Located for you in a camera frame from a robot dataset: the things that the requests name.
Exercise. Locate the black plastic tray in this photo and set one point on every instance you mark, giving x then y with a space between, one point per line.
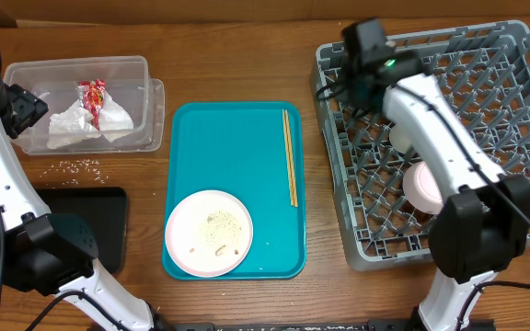
105 209

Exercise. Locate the teal serving tray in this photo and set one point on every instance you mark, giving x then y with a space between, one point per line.
238 148

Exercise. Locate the red snack wrapper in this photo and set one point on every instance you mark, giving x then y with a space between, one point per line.
91 95

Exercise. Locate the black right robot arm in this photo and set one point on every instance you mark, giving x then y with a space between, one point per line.
428 138

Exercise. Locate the wooden chopstick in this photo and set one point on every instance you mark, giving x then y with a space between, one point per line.
287 156
292 160

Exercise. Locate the grey dishwasher rack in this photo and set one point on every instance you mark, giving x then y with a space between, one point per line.
484 73

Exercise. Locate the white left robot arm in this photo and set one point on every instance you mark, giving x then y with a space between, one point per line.
54 253

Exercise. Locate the small pink plate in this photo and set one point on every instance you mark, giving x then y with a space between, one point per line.
421 190

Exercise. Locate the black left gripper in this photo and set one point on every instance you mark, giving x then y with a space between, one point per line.
28 108

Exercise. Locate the white cup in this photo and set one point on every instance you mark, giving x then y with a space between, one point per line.
399 140

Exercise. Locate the large pink plate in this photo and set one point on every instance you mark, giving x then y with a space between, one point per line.
209 233

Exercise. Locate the scattered rice grains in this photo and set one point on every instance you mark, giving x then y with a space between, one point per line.
73 173

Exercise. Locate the clear plastic bin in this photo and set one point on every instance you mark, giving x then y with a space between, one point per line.
127 81

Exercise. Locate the white napkin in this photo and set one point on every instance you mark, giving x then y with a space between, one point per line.
71 126
114 121

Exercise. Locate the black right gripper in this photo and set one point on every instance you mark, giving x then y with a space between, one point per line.
344 94

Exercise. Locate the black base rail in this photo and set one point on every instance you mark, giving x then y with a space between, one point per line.
371 325

